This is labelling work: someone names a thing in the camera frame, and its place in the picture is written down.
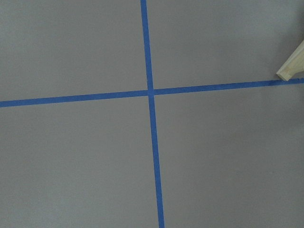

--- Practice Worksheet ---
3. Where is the wooden dish rack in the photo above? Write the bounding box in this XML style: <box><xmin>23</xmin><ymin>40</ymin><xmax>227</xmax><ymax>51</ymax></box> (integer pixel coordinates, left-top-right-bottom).
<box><xmin>276</xmin><ymin>41</ymin><xmax>304</xmax><ymax>81</ymax></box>

